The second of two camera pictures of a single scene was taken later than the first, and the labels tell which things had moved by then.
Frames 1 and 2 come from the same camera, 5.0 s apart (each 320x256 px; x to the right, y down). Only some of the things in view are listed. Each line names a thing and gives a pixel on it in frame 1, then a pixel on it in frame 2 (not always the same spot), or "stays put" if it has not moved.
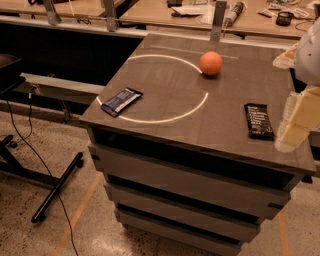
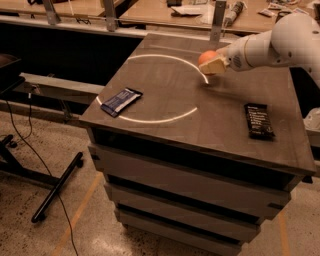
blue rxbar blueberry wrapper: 116,103 stays put
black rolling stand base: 11,165 stays put
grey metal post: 218,19 stays put
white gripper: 309,56 → 236,57
